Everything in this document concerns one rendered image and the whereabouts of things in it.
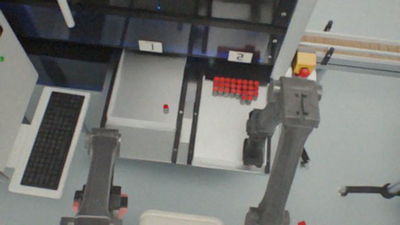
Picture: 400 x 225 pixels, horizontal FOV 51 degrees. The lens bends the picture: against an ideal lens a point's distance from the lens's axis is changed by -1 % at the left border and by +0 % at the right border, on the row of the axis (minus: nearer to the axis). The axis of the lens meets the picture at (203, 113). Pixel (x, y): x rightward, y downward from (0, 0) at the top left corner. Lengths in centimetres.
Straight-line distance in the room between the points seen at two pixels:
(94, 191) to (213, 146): 80
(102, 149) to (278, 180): 41
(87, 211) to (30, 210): 176
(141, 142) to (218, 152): 29
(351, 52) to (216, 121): 64
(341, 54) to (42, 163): 125
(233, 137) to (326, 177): 110
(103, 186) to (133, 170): 162
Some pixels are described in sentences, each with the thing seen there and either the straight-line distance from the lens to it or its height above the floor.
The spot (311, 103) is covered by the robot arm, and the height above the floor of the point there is 157.
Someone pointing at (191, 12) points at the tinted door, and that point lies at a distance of 143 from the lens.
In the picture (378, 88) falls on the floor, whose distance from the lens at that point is 297.
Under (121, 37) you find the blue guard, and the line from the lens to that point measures 160.
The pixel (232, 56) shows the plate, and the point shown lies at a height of 102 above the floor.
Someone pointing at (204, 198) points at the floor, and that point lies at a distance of 241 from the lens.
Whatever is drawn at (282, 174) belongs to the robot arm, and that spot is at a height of 144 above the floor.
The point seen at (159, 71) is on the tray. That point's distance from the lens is 171.
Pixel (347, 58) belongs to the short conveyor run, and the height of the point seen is 93.
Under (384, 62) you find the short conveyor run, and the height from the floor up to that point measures 93.
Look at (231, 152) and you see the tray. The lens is 156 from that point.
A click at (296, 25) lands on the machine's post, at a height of 124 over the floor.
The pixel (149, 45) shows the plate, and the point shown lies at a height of 103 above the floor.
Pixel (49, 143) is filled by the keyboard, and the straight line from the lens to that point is 170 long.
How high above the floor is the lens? 233
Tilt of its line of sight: 64 degrees down
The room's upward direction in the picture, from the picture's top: 6 degrees clockwise
